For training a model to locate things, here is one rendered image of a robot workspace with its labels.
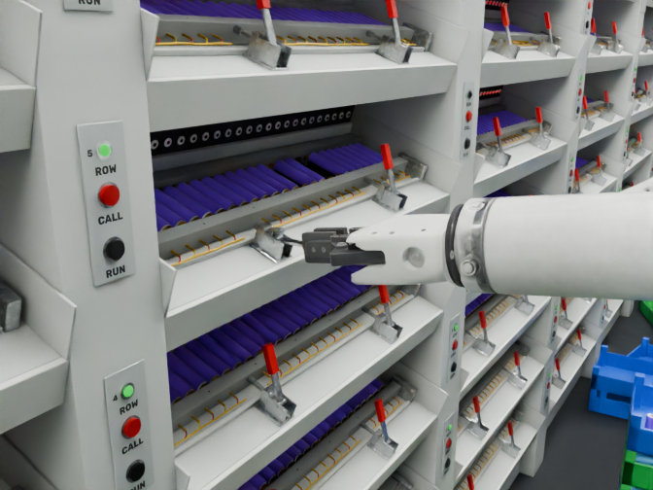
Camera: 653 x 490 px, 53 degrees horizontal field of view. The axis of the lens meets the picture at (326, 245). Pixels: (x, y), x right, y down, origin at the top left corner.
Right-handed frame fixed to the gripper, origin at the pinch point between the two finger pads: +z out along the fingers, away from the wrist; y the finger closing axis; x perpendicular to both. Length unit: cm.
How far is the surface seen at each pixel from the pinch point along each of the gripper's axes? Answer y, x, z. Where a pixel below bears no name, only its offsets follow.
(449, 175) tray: 42.3, 0.9, 5.0
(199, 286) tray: -11.7, -1.2, 6.9
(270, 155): 16.5, 8.6, 19.2
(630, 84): 183, 9, 3
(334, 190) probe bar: 18.6, 3.0, 10.8
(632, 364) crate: 180, -87, 6
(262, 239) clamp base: -1.0, 0.8, 7.6
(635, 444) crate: 75, -59, -14
